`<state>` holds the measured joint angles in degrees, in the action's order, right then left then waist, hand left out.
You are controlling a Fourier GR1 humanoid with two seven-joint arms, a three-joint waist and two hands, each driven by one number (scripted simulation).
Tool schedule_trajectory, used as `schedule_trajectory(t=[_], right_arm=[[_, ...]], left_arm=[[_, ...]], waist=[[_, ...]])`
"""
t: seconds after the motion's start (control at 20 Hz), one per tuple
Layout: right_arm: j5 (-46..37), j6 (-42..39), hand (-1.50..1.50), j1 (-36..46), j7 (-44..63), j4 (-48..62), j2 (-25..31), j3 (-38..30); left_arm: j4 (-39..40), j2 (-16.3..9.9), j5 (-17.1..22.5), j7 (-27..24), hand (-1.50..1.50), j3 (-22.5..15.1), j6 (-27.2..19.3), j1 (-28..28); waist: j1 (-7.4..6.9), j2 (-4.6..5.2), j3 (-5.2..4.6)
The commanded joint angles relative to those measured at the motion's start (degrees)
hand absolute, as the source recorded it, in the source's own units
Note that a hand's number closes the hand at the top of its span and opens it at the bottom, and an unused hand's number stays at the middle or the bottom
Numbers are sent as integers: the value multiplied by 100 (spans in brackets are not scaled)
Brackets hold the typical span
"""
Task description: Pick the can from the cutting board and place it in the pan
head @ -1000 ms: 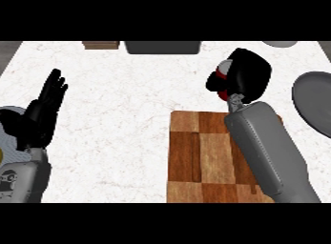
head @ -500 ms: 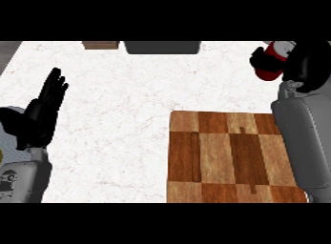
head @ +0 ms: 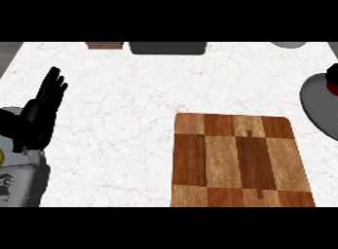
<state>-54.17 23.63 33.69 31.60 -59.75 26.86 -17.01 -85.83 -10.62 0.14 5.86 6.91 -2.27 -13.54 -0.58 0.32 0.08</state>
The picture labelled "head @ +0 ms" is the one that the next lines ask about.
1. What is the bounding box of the brown wooden cutting board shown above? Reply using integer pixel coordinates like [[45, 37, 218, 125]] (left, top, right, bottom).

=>
[[169, 112, 316, 208]]

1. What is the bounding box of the grey pan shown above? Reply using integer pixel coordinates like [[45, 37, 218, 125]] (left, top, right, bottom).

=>
[[299, 72, 338, 147]]

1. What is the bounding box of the grey round vessel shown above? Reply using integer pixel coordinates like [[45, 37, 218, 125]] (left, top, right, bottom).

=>
[[269, 41, 309, 50]]

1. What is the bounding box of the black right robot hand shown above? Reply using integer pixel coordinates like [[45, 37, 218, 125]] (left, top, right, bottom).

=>
[[324, 62, 338, 90]]

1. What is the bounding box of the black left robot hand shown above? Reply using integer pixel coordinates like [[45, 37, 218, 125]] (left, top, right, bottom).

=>
[[0, 66, 70, 154]]

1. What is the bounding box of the dark grey appliance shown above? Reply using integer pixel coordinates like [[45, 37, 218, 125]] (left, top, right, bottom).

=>
[[129, 41, 209, 55]]

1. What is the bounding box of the small brown wooden box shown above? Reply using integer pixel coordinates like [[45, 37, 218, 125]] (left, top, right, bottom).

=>
[[85, 41, 126, 51]]

